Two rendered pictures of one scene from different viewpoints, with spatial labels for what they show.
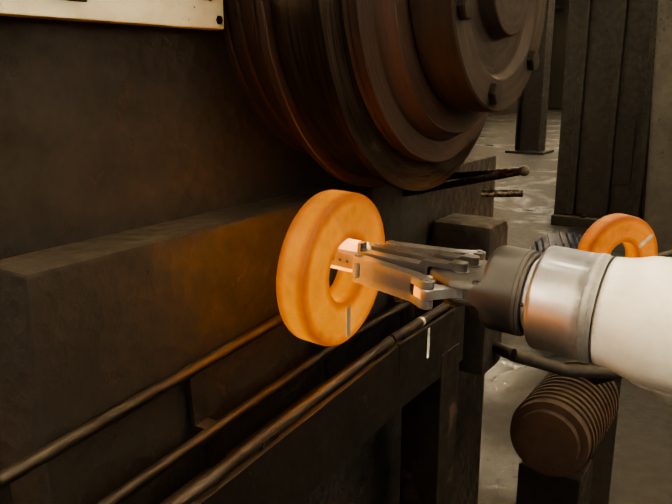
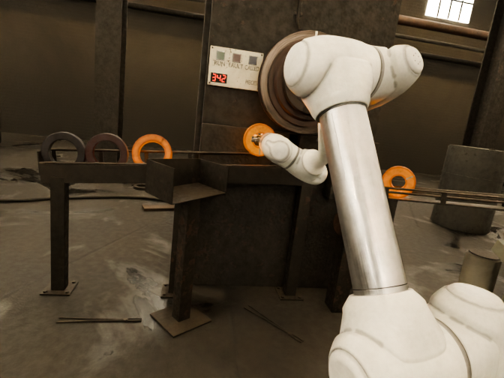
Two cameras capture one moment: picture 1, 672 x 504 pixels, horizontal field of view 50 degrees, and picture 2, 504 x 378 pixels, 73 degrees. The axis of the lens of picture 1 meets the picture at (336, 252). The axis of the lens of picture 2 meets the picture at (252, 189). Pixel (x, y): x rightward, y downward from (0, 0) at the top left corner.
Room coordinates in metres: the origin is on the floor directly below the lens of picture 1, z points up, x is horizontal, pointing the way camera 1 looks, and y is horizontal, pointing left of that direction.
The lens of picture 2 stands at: (-0.47, -1.18, 0.94)
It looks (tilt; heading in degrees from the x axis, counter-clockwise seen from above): 12 degrees down; 46
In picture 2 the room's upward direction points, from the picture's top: 7 degrees clockwise
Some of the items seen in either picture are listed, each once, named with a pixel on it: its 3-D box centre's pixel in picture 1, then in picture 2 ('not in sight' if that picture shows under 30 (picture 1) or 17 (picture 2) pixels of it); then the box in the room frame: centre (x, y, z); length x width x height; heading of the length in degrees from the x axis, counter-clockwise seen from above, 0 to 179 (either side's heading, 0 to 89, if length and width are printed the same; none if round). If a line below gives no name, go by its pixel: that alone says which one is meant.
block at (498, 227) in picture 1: (465, 292); (335, 175); (1.08, -0.20, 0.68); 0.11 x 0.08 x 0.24; 57
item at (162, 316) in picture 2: not in sight; (181, 245); (0.30, -0.01, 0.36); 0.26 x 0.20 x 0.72; 2
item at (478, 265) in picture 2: not in sight; (467, 312); (1.10, -0.92, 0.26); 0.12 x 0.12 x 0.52
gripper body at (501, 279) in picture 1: (484, 284); not in sight; (0.61, -0.13, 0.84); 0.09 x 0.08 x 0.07; 57
